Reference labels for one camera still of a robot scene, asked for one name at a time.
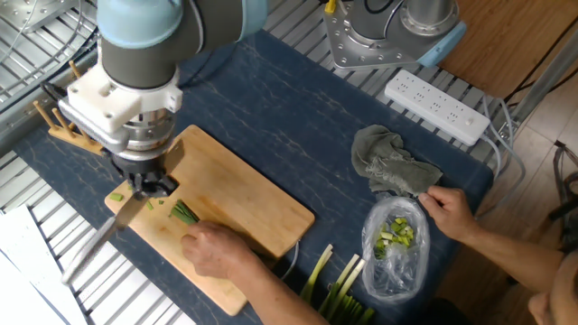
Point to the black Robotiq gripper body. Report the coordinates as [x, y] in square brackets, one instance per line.
[140, 167]

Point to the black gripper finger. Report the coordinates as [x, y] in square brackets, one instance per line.
[165, 186]
[141, 187]

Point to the long green scallion leaves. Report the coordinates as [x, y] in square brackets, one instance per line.
[184, 213]

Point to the steel cleaver knife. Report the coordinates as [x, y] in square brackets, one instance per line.
[90, 253]

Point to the clear plastic bag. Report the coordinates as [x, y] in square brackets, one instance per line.
[397, 275]

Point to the person's left forearm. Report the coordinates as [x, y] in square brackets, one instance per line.
[280, 302]

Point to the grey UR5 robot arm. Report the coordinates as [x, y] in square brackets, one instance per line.
[144, 58]

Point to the person's right forearm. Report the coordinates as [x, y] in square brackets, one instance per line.
[515, 259]

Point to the person's left hand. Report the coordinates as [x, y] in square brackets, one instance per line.
[217, 250]

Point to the person's right hand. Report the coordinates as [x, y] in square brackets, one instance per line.
[451, 214]

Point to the chopped scallion pieces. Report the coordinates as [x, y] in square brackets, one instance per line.
[397, 232]
[116, 197]

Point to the wooden cutting board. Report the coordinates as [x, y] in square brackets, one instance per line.
[235, 198]

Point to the wooden peg rack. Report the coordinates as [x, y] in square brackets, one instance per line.
[68, 135]

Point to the white paper sheets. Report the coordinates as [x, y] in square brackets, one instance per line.
[22, 280]

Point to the scallion stalk with white end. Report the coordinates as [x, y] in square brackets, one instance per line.
[345, 273]
[354, 277]
[318, 268]

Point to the metal plate with holes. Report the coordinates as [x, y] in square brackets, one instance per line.
[31, 13]

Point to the grey-green cloth rag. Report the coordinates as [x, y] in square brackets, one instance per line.
[384, 158]

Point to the bunch of green scallion stalks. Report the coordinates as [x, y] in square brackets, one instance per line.
[352, 311]

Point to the yellow plug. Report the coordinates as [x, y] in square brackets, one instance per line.
[330, 6]

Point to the white power strip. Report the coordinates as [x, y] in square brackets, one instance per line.
[433, 106]

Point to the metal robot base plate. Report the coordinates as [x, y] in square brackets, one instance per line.
[352, 45]

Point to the slanted aluminium frame beam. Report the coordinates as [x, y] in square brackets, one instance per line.
[542, 81]

